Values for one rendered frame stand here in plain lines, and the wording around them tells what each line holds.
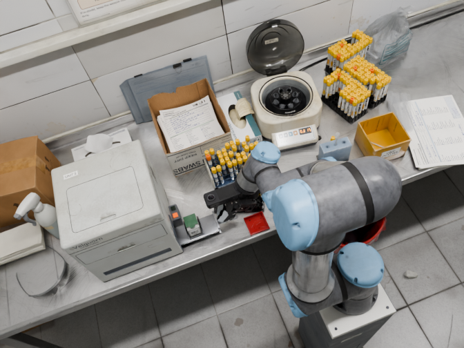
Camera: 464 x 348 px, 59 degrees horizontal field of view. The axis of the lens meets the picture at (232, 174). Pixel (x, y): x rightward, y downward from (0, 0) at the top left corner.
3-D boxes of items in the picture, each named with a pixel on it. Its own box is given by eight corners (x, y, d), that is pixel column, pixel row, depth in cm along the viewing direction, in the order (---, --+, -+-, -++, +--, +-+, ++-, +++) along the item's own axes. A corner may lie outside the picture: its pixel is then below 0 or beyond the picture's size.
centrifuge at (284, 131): (265, 156, 152) (264, 136, 142) (248, 98, 168) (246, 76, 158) (329, 142, 152) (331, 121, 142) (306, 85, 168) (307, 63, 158)
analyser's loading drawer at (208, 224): (162, 254, 134) (158, 248, 130) (157, 237, 138) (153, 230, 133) (221, 232, 136) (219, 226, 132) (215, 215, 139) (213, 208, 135)
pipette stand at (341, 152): (323, 172, 146) (325, 156, 138) (315, 157, 150) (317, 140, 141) (349, 164, 146) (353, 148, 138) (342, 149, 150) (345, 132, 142)
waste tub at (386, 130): (369, 167, 145) (374, 151, 136) (353, 139, 152) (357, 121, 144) (404, 157, 146) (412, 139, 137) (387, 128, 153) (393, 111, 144)
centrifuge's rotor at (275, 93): (271, 126, 152) (270, 114, 146) (261, 97, 161) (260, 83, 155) (311, 117, 152) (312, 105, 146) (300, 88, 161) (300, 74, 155)
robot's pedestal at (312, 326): (354, 355, 193) (397, 311, 119) (315, 372, 191) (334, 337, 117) (334, 315, 203) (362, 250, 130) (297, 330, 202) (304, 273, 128)
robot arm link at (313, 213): (345, 306, 108) (380, 202, 64) (293, 326, 107) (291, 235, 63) (325, 266, 115) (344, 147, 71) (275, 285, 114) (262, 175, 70)
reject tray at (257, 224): (250, 236, 136) (250, 235, 136) (243, 219, 140) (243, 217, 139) (269, 228, 137) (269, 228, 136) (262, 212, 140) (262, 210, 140)
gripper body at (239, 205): (250, 214, 132) (266, 192, 123) (226, 217, 127) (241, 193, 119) (241, 195, 136) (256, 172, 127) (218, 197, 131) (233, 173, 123)
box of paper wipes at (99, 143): (83, 180, 156) (69, 162, 145) (77, 158, 162) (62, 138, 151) (139, 157, 159) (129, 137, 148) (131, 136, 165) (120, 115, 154)
